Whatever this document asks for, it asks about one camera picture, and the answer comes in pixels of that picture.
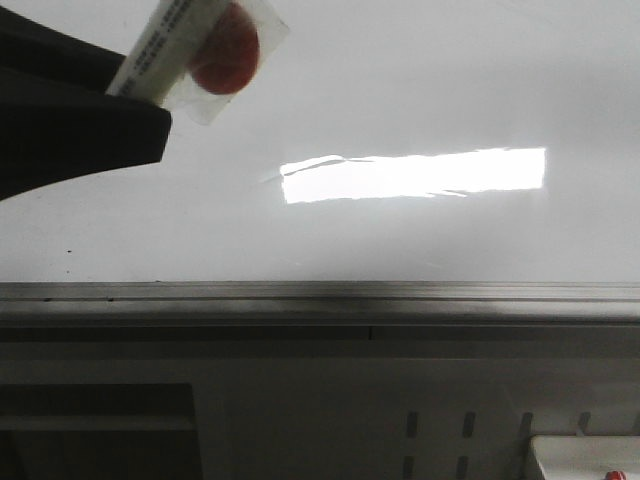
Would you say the white whiteboard with aluminium frame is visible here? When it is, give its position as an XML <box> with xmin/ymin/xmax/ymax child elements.
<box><xmin>1</xmin><ymin>1</ymin><xmax>639</xmax><ymax>332</ymax></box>

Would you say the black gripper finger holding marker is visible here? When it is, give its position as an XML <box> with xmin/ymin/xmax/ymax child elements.
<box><xmin>1</xmin><ymin>9</ymin><xmax>172</xmax><ymax>199</ymax></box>

